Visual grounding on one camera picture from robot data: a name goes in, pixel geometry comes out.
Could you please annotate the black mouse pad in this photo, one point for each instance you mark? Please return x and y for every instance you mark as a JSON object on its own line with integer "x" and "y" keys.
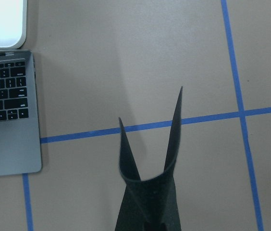
{"x": 153, "y": 200}

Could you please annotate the grey laptop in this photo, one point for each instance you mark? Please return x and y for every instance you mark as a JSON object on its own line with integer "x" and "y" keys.
{"x": 20, "y": 150}

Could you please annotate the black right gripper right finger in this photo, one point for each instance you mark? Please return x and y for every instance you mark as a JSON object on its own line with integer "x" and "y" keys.
{"x": 163, "y": 227}

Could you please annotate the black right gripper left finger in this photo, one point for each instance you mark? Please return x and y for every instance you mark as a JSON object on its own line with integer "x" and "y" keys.
{"x": 147, "y": 226}

